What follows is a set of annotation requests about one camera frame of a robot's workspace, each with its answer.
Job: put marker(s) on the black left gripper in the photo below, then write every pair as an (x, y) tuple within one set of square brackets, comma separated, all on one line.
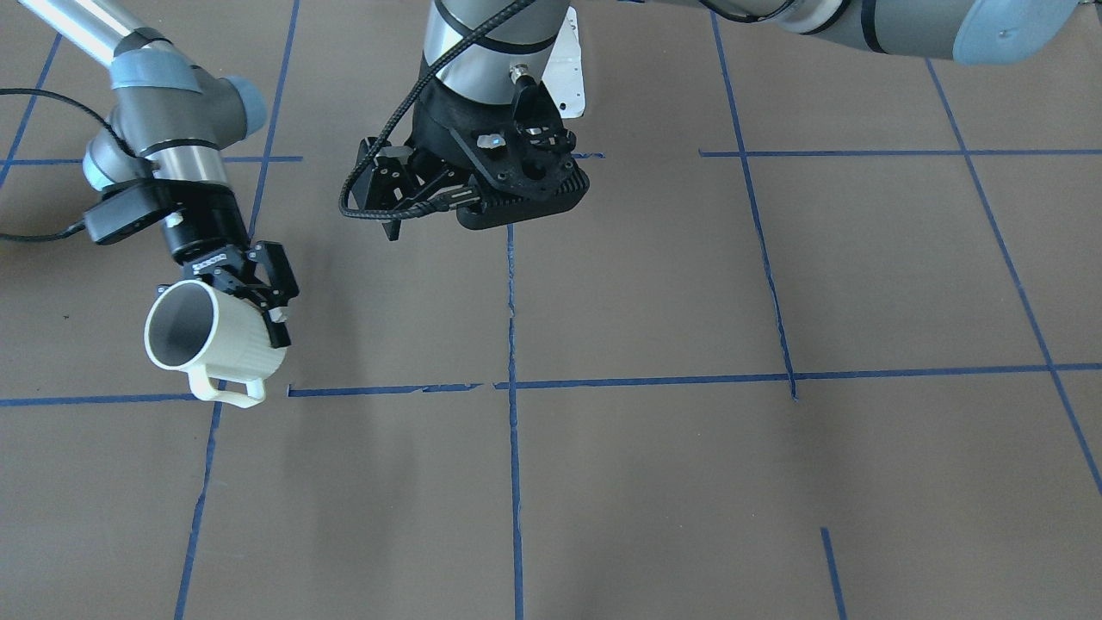
[(436, 127)]

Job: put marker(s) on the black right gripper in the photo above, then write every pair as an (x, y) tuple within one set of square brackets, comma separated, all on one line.
[(205, 226)]

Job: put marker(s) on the white mug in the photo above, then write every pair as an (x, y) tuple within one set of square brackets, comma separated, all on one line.
[(220, 342)]

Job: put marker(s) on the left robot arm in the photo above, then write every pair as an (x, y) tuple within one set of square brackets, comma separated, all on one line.
[(478, 48)]

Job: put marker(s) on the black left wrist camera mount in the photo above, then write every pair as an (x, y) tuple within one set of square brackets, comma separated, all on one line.
[(518, 154)]

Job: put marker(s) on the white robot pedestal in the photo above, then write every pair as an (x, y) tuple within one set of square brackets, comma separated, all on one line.
[(564, 74)]

